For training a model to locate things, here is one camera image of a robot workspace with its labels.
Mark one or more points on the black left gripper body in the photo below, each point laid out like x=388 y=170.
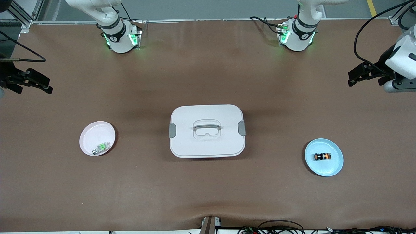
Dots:
x=383 y=65

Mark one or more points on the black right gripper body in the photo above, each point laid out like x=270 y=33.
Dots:
x=7 y=76

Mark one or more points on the orange push button switch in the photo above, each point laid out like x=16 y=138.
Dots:
x=322 y=157

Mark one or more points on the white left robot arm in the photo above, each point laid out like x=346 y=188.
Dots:
x=300 y=35

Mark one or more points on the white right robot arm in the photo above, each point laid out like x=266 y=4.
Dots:
x=113 y=39

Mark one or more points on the yellow floor tape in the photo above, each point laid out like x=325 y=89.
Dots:
x=371 y=8

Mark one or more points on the pink round plate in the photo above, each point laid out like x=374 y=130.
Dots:
x=94 y=133

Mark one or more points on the light blue round plate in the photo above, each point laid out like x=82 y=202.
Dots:
x=325 y=169

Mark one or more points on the white lidded container box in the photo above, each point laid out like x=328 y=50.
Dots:
x=208 y=146

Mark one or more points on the brown table cover mat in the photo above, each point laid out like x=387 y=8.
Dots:
x=208 y=195

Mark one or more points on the aluminium frame strut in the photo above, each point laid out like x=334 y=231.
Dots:
x=26 y=24
x=395 y=20

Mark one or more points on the green push button switch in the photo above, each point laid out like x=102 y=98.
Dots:
x=102 y=148

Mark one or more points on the grey table edge rail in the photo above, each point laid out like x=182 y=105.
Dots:
x=211 y=20

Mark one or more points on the camera mount post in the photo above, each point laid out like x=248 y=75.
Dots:
x=208 y=227

